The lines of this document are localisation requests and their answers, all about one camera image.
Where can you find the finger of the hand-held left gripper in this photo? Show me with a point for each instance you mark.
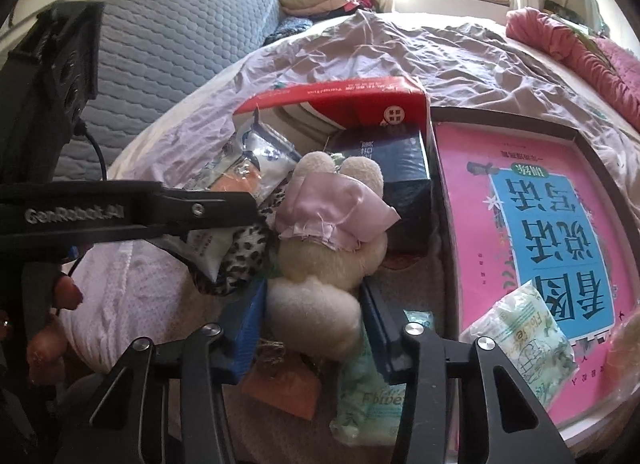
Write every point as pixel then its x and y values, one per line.
pixel 175 251
pixel 215 209

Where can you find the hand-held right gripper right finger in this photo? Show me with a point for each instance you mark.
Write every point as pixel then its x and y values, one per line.
pixel 378 339

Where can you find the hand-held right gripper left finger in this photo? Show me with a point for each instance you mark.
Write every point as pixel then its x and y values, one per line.
pixel 247 331

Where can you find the leopard print cloth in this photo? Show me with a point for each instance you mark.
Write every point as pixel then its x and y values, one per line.
pixel 245 249

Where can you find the cream plush bunny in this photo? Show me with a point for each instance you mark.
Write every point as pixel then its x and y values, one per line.
pixel 310 304

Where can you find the orange soft item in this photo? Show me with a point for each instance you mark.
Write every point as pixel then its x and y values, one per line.
pixel 235 181

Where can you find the person's left hand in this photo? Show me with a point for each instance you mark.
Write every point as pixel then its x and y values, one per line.
pixel 65 294

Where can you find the white printed packet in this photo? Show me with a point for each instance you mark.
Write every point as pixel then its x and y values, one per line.
pixel 205 249

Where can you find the pink orange packet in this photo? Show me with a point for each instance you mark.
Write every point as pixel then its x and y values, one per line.
pixel 285 384

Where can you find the green floral tissue packet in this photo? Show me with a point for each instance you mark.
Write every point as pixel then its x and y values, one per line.
pixel 525 344
pixel 365 404

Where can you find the clear white plastic packets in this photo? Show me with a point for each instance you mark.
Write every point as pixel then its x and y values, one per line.
pixel 270 154

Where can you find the grey quilted headboard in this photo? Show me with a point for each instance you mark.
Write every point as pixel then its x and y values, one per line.
pixel 175 44

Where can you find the red tissue box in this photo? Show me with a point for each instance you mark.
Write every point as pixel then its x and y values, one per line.
pixel 350 104

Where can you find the dark blue box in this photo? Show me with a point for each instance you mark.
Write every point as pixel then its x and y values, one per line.
pixel 400 169

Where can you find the dark blue knit cloth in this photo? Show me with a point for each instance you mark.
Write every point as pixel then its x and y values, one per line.
pixel 287 29

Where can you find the pink blanket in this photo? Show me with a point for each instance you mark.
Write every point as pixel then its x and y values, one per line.
pixel 575 54

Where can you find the small white fan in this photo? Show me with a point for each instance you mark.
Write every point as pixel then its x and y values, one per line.
pixel 587 9

